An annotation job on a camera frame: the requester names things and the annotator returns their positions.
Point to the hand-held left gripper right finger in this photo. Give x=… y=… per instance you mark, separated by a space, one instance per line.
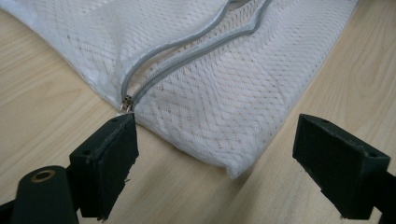
x=339 y=168

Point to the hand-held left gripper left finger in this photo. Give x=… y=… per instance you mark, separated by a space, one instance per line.
x=102 y=168

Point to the white cloth garment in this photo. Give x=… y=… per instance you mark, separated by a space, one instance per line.
x=218 y=109

